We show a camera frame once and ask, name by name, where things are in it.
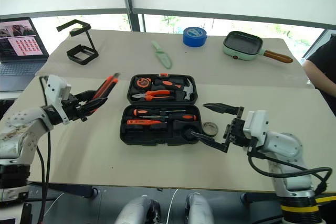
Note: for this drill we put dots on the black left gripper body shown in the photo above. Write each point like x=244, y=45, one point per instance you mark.
x=73, y=110

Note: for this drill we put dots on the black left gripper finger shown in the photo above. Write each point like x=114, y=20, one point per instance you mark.
x=92, y=107
x=86, y=96

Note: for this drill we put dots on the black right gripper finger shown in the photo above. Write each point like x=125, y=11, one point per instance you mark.
x=225, y=109
x=210, y=141

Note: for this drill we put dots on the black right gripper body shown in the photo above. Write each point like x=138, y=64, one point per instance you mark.
x=237, y=132

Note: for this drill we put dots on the black orange utility knife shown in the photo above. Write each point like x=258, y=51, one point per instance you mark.
x=109, y=82

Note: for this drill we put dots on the black orange screwdriver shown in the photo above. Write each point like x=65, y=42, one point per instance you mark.
x=183, y=117
x=143, y=111

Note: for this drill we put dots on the orange voltage tester screwdriver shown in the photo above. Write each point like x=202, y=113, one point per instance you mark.
x=141, y=122

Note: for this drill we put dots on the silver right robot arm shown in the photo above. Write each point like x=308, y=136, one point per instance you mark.
x=283, y=142

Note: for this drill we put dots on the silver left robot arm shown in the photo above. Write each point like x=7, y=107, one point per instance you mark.
x=21, y=121

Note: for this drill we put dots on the black tool case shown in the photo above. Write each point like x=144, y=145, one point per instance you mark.
x=157, y=134

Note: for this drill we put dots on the black electrical tape roll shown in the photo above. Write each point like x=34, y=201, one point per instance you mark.
x=206, y=132

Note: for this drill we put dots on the orange black tape measure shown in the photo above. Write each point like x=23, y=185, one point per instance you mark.
x=143, y=82

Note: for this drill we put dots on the silver rounded robot leg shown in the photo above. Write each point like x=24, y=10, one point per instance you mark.
x=199, y=208
x=136, y=209

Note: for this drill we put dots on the grey laptop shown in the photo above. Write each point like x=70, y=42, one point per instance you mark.
x=18, y=69

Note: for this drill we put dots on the blue tape roll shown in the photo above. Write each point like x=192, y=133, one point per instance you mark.
x=194, y=40

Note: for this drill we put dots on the person in black shirt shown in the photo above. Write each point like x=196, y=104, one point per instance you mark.
x=325, y=58

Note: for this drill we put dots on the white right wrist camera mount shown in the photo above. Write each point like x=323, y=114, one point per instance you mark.
x=256, y=124

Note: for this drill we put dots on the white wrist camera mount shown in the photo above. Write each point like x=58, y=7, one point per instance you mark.
x=256, y=124
x=55, y=87

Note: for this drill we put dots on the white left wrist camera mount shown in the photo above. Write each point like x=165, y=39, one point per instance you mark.
x=55, y=87

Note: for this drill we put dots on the black table frame bar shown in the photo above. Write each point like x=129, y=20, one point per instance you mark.
x=260, y=199
x=73, y=188

